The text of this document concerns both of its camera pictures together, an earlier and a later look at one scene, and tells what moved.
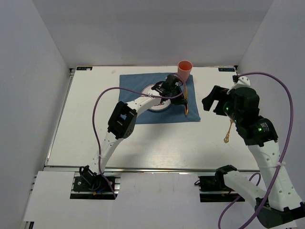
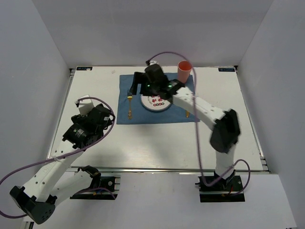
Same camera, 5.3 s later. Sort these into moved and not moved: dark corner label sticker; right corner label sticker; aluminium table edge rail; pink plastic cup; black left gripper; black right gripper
Moved: black left gripper; black right gripper
Not moved: aluminium table edge rail; right corner label sticker; dark corner label sticker; pink plastic cup
